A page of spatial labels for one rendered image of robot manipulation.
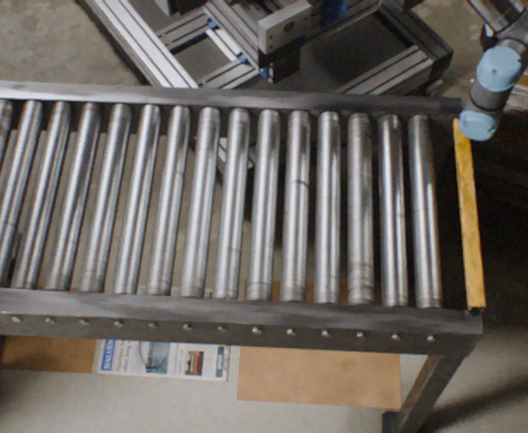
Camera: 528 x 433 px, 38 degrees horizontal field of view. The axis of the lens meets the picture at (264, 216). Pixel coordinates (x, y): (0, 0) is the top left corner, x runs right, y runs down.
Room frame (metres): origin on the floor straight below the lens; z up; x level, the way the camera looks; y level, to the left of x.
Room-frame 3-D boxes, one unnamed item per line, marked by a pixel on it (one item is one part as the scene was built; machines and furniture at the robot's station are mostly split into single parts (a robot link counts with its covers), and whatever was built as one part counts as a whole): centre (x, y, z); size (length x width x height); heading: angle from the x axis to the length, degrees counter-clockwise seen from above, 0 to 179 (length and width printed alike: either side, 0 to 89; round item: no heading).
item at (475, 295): (0.77, -0.41, 0.81); 0.43 x 0.03 x 0.02; 176
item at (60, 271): (0.83, 0.39, 0.77); 0.47 x 0.05 x 0.05; 176
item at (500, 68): (0.97, -0.46, 0.97); 0.11 x 0.08 x 0.11; 144
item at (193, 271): (0.82, 0.13, 0.77); 0.47 x 0.05 x 0.05; 176
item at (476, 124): (0.96, -0.45, 0.88); 0.11 x 0.08 x 0.09; 156
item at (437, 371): (0.53, -0.37, 0.34); 0.06 x 0.06 x 0.68; 86
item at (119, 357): (0.83, 0.29, 0.00); 0.37 x 0.28 x 0.01; 86
